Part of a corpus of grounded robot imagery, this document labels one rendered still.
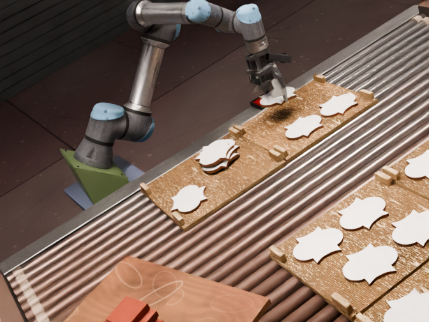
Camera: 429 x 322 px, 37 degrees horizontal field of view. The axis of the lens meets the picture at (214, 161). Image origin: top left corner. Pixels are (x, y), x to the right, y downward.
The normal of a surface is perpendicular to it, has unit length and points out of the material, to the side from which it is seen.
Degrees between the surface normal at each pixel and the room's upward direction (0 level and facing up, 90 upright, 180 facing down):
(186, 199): 0
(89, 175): 90
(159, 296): 0
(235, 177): 0
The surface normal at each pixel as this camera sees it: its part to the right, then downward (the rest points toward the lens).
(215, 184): -0.33, -0.80
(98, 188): 0.44, 0.34
